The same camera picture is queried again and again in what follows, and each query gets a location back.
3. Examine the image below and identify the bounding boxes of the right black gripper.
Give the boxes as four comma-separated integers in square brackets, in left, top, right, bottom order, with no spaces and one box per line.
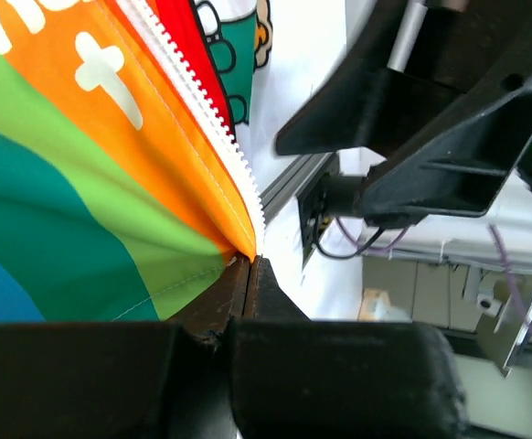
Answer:
[274,1,532,227]

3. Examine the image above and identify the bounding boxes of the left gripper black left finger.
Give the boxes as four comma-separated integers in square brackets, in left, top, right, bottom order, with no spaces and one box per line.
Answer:
[0,257,250,438]

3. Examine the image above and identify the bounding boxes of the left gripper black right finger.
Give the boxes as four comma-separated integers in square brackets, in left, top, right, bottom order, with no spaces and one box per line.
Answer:
[224,258,468,438]

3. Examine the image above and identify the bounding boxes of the rainbow hooded kids jacket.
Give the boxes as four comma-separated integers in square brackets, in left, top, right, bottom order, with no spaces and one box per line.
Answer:
[0,0,349,324]

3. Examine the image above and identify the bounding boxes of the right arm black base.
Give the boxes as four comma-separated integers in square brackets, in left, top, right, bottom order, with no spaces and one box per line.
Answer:
[297,168,364,264]

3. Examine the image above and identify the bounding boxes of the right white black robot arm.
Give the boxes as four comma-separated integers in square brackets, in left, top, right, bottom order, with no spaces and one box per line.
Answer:
[275,1,532,264]

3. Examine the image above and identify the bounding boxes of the aluminium front rail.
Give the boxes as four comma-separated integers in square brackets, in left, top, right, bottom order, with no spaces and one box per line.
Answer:
[261,153,339,224]

